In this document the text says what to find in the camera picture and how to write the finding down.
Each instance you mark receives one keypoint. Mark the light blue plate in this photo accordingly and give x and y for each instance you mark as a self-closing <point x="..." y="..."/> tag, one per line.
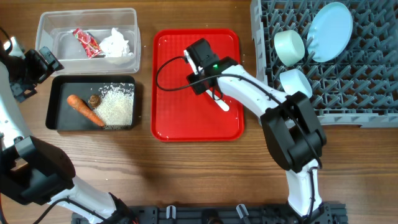
<point x="330" y="32"/>

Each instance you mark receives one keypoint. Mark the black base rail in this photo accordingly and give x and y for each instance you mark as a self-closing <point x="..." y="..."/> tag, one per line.
<point x="274" y="213"/>

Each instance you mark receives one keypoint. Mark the black waste tray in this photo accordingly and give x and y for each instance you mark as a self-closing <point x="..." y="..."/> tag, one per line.
<point x="62" y="117"/>

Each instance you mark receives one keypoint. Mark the white rice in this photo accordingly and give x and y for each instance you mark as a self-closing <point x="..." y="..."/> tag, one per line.
<point x="116" y="106"/>

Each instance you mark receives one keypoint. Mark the white plastic spoon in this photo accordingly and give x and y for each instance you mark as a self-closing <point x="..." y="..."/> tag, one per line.
<point x="218" y="101"/>

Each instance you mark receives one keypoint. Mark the orange carrot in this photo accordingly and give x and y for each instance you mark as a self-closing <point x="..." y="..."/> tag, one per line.
<point x="77" y="104"/>

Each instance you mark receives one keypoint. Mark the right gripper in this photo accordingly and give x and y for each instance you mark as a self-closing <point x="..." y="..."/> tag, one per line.
<point x="197" y="84"/>

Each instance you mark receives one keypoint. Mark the grey dishwasher rack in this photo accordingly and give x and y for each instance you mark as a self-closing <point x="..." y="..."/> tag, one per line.
<point x="357" y="87"/>

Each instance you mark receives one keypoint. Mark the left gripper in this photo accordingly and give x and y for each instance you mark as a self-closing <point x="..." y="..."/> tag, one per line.
<point x="44" y="71"/>

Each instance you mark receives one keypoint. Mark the red serving tray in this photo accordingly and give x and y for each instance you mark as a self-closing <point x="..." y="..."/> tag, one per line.
<point x="182" y="116"/>

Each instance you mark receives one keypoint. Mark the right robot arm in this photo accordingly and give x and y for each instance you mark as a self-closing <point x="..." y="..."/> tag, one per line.
<point x="293" y="133"/>

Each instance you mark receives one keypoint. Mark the white napkin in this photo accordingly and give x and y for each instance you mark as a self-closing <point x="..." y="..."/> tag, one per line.
<point x="115" y="45"/>

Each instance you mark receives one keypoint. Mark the green bowl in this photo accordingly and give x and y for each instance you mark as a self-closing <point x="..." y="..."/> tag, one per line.
<point x="289" y="47"/>

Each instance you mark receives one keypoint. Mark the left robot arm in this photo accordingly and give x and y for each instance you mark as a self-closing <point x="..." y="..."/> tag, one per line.
<point x="32" y="170"/>

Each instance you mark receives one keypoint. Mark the light blue bowl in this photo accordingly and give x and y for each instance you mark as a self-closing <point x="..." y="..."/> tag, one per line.
<point x="293" y="81"/>

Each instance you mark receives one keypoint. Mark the clear plastic bin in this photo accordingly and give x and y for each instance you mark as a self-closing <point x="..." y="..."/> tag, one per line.
<point x="55" y="31"/>

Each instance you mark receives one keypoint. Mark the red snack wrapper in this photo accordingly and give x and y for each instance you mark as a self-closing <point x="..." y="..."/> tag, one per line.
<point x="91" y="47"/>

